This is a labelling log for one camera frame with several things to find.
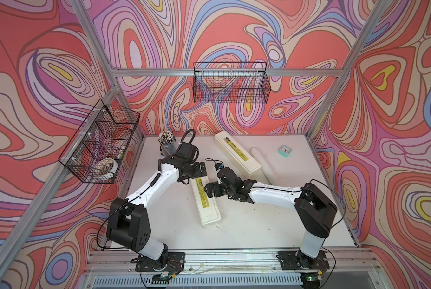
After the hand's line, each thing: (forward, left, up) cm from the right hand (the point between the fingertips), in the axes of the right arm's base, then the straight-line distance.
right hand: (213, 190), depth 87 cm
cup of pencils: (+25, +23, +12) cm, 36 cm away
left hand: (+6, +6, +7) cm, 11 cm away
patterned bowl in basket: (+3, +42, +21) cm, 47 cm away
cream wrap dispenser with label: (-9, +3, +2) cm, 9 cm away
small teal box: (+28, -45, -5) cm, 53 cm away
